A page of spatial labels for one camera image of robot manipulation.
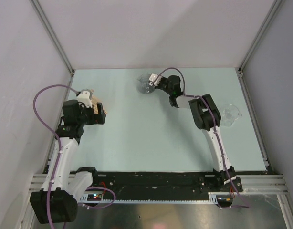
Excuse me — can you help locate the glass coffee server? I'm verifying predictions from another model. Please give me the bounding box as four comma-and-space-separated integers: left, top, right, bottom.
136, 73, 155, 94

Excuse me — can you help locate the clear glass dripper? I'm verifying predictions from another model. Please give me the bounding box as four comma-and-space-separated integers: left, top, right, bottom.
219, 104, 243, 127

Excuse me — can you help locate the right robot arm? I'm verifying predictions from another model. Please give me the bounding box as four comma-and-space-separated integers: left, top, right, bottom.
149, 75, 243, 193

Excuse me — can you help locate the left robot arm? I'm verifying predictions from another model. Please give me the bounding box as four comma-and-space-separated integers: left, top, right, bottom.
30, 100, 106, 224

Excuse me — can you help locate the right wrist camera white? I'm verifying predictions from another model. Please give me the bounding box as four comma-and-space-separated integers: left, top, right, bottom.
148, 73, 162, 87

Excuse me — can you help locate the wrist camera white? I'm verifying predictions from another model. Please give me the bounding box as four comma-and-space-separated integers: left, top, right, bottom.
76, 89, 93, 108
148, 73, 162, 87

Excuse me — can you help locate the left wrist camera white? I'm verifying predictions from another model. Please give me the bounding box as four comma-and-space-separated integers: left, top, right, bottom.
76, 89, 93, 108

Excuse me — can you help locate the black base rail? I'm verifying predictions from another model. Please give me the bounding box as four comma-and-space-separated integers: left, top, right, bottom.
71, 167, 242, 201

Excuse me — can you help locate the white slotted cable duct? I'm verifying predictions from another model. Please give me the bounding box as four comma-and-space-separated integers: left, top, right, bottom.
78, 193, 218, 205

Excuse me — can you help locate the left aluminium frame post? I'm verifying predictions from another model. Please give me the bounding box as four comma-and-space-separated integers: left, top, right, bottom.
30, 0, 74, 76

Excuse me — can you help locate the aluminium frame post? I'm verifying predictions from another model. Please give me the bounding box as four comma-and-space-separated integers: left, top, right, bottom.
30, 0, 74, 76
238, 0, 285, 73

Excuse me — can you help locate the right aluminium frame post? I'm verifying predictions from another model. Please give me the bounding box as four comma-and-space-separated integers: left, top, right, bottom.
238, 0, 285, 73

